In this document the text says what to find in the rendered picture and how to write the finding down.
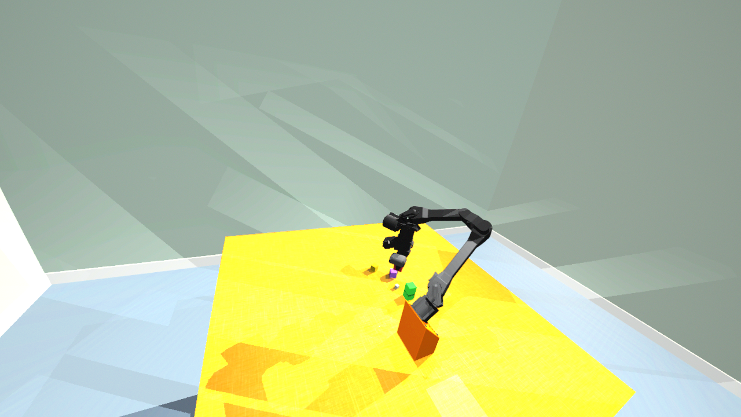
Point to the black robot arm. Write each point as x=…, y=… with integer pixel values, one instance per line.
x=427, y=305

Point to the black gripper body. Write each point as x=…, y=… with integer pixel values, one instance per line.
x=404, y=247

